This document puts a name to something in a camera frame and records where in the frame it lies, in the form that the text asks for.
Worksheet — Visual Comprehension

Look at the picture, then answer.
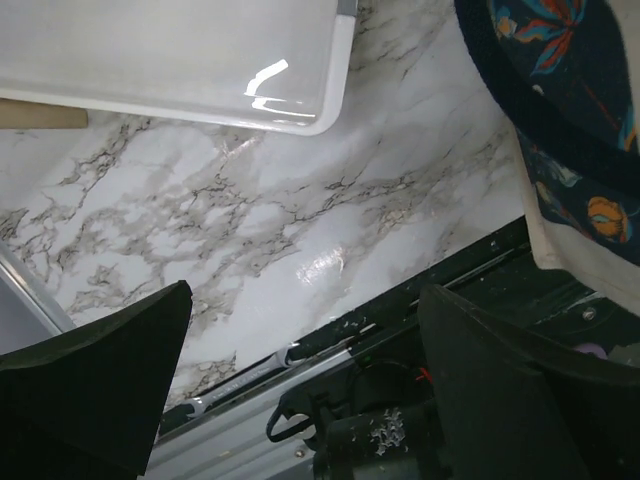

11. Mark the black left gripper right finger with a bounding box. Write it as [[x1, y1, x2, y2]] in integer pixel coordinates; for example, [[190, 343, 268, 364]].
[[418, 285, 639, 479]]

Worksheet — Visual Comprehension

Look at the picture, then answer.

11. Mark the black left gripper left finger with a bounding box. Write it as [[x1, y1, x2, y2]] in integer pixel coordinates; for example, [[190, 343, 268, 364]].
[[1, 280, 193, 479]]

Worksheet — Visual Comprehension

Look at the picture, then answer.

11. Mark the floral canvas tote bag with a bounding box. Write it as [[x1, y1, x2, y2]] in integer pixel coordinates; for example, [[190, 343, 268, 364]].
[[455, 1, 639, 312]]

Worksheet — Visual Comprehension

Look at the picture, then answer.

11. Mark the white perforated plastic basket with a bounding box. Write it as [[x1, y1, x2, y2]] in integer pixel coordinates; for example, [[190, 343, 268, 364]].
[[1, 1, 357, 136]]

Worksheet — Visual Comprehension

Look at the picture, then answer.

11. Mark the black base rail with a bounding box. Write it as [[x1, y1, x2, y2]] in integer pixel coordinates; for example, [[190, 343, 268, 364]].
[[158, 214, 640, 480]]

